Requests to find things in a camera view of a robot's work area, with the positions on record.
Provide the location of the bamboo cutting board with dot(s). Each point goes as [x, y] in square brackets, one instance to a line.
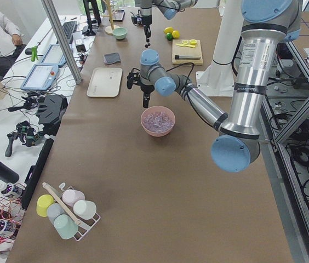
[186, 52]

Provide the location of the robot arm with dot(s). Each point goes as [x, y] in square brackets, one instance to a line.
[265, 25]
[167, 8]

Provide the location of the blue teach pendant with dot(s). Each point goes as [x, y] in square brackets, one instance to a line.
[40, 78]
[54, 55]

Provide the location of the white cup in rack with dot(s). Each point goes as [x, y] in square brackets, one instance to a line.
[85, 209]

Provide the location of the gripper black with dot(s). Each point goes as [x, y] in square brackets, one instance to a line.
[146, 21]
[146, 89]

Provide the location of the mint cup in rack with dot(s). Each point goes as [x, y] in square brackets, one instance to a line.
[65, 226]

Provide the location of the yellow cup in rack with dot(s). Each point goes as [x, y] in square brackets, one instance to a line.
[43, 203]

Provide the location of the yellow lemon outer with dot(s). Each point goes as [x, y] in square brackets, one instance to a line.
[168, 30]

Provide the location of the grey cup in rack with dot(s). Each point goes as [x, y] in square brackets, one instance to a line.
[53, 211]

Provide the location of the pink bowl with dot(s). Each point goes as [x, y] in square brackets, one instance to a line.
[157, 109]

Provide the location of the blue teach pendant lower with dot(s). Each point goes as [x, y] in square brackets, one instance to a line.
[40, 78]

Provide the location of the green lime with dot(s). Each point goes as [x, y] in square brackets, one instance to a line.
[169, 36]

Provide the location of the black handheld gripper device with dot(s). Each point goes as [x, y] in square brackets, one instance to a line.
[26, 134]

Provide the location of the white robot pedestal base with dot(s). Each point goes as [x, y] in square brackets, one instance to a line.
[217, 79]

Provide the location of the lemon half upper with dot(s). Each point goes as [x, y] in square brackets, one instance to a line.
[193, 41]

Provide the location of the wooden glass holder stand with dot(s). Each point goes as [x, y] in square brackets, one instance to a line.
[109, 29]

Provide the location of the grey folded cloth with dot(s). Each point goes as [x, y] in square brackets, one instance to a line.
[112, 58]

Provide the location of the aluminium frame post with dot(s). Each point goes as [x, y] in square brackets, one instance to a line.
[60, 35]

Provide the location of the black keyboard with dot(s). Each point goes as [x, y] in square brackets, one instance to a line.
[69, 28]

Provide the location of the clear ice cubes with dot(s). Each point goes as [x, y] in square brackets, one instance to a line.
[157, 122]

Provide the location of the yellow lemon near board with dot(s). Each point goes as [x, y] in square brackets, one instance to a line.
[175, 34]

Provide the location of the pink cup in rack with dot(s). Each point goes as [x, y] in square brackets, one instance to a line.
[71, 196]

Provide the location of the white wire cup rack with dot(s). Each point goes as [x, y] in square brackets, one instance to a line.
[72, 216]

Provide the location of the blue teach pendant upper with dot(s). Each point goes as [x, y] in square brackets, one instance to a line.
[54, 55]

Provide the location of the yellow plastic knife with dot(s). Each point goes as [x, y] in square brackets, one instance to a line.
[185, 45]

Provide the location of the cream rabbit tray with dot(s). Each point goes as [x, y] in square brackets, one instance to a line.
[105, 82]

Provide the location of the mint green bowl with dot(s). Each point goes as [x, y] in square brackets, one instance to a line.
[120, 33]

